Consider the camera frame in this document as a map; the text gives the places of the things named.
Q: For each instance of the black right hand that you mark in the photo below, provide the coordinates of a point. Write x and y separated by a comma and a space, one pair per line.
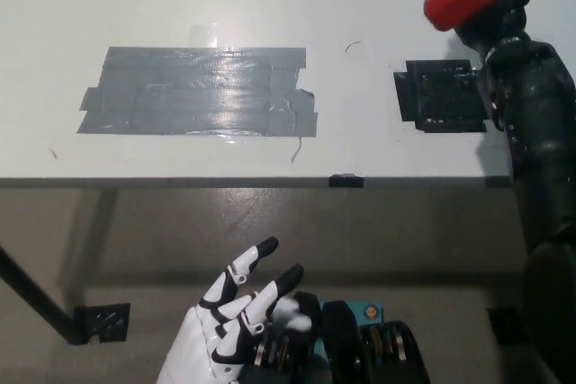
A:
499, 26

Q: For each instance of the white and black left hand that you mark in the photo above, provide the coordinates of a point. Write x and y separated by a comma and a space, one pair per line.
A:
198, 343

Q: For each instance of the black and teal robot torso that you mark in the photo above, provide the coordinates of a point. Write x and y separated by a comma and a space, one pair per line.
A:
342, 325

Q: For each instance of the black tape patch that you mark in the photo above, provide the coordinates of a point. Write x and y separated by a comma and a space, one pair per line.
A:
441, 96

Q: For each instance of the black table leg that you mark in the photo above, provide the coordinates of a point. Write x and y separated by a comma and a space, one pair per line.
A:
36, 298

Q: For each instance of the grey duct tape patch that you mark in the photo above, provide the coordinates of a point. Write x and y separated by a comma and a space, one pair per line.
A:
180, 96

